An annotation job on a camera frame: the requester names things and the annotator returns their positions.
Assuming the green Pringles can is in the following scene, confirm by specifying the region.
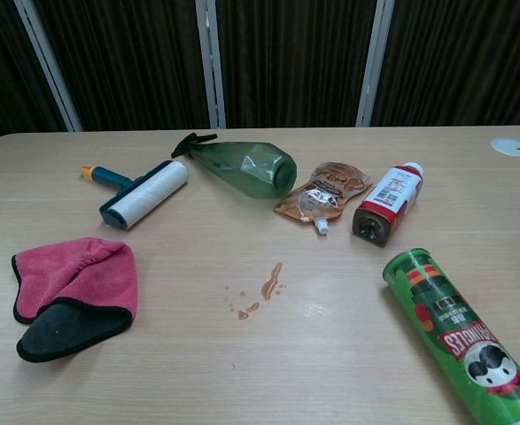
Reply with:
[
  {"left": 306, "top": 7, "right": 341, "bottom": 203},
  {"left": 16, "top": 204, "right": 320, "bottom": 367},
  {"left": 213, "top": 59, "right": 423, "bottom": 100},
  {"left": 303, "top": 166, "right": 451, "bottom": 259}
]
[{"left": 382, "top": 247, "right": 520, "bottom": 425}]

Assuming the green plastic spray bottle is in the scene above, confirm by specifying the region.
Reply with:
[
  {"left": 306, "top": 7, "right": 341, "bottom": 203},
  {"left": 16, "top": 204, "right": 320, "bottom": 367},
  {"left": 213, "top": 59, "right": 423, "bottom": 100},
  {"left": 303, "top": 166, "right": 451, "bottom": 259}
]
[{"left": 170, "top": 131, "right": 299, "bottom": 201}]

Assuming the brown spout pouch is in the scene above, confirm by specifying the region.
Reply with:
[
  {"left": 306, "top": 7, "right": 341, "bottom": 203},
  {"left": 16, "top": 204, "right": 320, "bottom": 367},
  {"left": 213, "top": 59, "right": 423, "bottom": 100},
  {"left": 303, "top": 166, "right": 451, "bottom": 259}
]
[{"left": 273, "top": 161, "right": 375, "bottom": 236}]

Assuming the brown liquid spill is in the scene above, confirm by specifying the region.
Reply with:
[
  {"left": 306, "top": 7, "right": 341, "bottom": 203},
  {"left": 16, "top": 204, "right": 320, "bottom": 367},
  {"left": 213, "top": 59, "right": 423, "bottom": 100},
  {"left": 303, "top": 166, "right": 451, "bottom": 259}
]
[{"left": 222, "top": 261, "right": 288, "bottom": 321}]

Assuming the red white drink bottle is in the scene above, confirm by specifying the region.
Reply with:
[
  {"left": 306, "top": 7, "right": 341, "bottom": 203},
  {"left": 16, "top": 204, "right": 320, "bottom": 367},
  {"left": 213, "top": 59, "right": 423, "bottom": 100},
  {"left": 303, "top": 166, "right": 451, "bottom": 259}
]
[{"left": 351, "top": 161, "right": 425, "bottom": 248}]

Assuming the dark pleated partition panel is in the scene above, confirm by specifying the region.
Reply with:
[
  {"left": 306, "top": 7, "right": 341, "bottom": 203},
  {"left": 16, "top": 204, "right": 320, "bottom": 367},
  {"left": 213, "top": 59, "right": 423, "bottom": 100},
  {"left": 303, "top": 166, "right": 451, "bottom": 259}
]
[
  {"left": 214, "top": 0, "right": 378, "bottom": 129},
  {"left": 0, "top": 0, "right": 68, "bottom": 151},
  {"left": 371, "top": 0, "right": 520, "bottom": 128},
  {"left": 33, "top": 0, "right": 211, "bottom": 132}
]

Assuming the grey metal partition post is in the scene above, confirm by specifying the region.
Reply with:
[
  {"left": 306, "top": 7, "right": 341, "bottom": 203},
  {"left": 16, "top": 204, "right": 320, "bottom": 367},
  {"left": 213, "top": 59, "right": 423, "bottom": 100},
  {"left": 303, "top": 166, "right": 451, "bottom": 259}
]
[
  {"left": 355, "top": 0, "right": 396, "bottom": 128},
  {"left": 13, "top": 0, "right": 83, "bottom": 133},
  {"left": 196, "top": 0, "right": 227, "bottom": 130}
]

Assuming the teal handled lint roller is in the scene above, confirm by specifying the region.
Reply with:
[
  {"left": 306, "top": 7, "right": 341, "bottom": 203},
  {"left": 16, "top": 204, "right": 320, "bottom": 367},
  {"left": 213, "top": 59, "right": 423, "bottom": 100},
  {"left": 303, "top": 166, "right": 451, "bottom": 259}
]
[{"left": 80, "top": 158, "right": 190, "bottom": 232}]

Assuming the grey round cable grommet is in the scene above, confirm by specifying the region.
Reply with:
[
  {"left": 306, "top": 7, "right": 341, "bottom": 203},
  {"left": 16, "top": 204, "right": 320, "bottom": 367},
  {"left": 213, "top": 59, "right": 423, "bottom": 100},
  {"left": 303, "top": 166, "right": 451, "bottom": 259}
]
[{"left": 489, "top": 136, "right": 520, "bottom": 158}]

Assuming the pink cloth with black trim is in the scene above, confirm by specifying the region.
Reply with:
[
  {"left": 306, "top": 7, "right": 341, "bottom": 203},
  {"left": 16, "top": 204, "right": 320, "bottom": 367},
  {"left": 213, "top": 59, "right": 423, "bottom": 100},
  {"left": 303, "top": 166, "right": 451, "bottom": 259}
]
[{"left": 11, "top": 236, "right": 139, "bottom": 364}]

